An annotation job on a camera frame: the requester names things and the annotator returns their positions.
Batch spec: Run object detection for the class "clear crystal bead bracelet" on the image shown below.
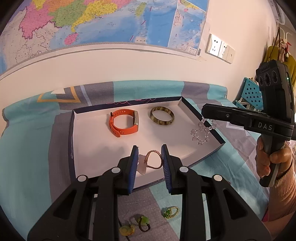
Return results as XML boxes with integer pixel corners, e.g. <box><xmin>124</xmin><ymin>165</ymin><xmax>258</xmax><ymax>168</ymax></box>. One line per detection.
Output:
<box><xmin>190</xmin><ymin>117</ymin><xmax>218</xmax><ymax>146</ymax></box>

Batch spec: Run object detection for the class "yellow hanging garment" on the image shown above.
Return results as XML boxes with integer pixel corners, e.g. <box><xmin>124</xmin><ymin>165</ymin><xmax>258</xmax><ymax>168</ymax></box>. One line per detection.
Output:
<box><xmin>264</xmin><ymin>45</ymin><xmax>296</xmax><ymax>93</ymax></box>

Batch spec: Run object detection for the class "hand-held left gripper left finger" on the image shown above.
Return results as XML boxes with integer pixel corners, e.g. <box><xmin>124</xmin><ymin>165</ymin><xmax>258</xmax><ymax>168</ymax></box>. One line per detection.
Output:
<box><xmin>27</xmin><ymin>146</ymin><xmax>139</xmax><ymax>241</ymax></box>

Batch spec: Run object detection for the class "white wall socket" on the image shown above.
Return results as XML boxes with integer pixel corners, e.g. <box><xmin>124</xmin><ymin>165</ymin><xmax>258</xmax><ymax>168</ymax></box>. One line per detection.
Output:
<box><xmin>206</xmin><ymin>34</ymin><xmax>223</xmax><ymax>56</ymax></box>
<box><xmin>218</xmin><ymin>40</ymin><xmax>236</xmax><ymax>64</ymax></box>

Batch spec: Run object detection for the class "blue perforated plastic basket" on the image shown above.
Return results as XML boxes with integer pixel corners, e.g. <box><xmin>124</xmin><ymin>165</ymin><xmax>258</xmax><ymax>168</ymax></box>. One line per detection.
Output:
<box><xmin>232</xmin><ymin>77</ymin><xmax>263</xmax><ymax>112</ymax></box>

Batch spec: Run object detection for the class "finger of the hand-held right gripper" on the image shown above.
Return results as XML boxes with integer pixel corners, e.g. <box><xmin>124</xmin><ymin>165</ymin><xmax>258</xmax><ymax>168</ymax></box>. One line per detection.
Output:
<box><xmin>201</xmin><ymin>104</ymin><xmax>255</xmax><ymax>127</ymax></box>

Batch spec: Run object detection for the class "orange strap smartwatch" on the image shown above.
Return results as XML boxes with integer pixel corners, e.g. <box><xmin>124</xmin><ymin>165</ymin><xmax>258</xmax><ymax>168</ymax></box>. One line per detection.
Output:
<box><xmin>109</xmin><ymin>109</ymin><xmax>139</xmax><ymax>138</ymax></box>

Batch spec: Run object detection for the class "small hanging plush toy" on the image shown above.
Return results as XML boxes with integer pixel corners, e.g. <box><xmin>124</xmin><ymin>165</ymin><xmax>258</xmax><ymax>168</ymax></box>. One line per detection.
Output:
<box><xmin>278</xmin><ymin>39</ymin><xmax>290</xmax><ymax>62</ymax></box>

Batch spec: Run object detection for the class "gold ring with green stone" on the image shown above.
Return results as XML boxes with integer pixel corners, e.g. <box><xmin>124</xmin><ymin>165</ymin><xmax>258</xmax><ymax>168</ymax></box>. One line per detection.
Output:
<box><xmin>163</xmin><ymin>206</ymin><xmax>179</xmax><ymax>218</ymax></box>

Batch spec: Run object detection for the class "green bead ring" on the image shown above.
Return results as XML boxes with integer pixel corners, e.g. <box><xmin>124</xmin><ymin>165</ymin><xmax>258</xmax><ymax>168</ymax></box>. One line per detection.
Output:
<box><xmin>137</xmin><ymin>215</ymin><xmax>151</xmax><ymax>232</ymax></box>

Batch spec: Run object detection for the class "pink braided pendant bracelet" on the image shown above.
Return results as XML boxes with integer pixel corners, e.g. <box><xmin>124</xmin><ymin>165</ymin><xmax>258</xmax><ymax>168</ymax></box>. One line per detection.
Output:
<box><xmin>136</xmin><ymin>149</ymin><xmax>163</xmax><ymax>176</ymax></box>

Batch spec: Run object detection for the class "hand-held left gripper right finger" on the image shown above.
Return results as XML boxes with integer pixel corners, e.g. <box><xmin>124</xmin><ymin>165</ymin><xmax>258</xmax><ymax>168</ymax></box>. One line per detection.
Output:
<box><xmin>161</xmin><ymin>144</ymin><xmax>272</xmax><ymax>241</ymax></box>

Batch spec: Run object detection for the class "shallow white box lid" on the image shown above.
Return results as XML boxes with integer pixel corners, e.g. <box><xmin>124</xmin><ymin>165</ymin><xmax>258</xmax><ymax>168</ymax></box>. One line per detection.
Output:
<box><xmin>69</xmin><ymin>96</ymin><xmax>226</xmax><ymax>193</ymax></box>

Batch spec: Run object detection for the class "tortoiseshell bangle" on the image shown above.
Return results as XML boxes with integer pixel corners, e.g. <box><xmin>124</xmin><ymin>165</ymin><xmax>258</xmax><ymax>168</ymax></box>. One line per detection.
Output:
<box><xmin>150</xmin><ymin>106</ymin><xmax>175</xmax><ymax>127</ymax></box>

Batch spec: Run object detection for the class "person's right forearm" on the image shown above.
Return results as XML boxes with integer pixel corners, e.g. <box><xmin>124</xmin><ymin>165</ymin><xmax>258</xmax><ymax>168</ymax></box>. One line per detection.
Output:
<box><xmin>261</xmin><ymin>144</ymin><xmax>296</xmax><ymax>223</ymax></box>

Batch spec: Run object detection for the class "colourful wall map poster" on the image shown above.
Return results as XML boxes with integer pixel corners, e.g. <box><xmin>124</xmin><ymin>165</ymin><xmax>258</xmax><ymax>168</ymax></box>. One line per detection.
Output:
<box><xmin>0</xmin><ymin>0</ymin><xmax>210</xmax><ymax>77</ymax></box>

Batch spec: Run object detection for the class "teal and grey printed blanket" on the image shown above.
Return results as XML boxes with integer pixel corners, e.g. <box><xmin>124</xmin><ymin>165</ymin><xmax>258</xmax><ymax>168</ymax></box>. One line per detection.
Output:
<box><xmin>0</xmin><ymin>80</ymin><xmax>270</xmax><ymax>241</ymax></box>

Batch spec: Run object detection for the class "person's right hand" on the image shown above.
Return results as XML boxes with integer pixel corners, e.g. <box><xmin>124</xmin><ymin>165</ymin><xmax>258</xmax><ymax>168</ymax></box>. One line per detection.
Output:
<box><xmin>255</xmin><ymin>138</ymin><xmax>292</xmax><ymax>179</ymax></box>

